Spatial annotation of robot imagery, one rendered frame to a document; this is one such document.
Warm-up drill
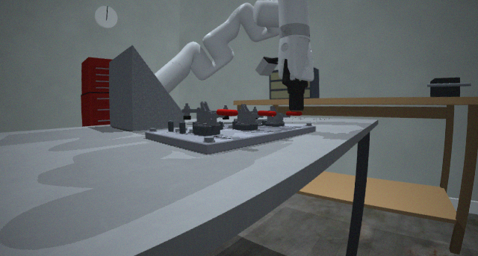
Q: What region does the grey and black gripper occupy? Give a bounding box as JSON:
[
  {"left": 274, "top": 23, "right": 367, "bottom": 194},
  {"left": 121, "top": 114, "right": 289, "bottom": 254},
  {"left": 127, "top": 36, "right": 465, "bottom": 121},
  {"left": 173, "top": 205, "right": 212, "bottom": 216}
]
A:
[{"left": 278, "top": 35, "right": 314, "bottom": 110}]

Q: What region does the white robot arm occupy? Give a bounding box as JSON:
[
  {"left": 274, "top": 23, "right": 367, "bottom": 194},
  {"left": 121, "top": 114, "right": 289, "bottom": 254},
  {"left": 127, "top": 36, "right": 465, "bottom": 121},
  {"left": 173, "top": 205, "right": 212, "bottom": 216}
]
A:
[{"left": 155, "top": 0, "right": 310, "bottom": 93}]

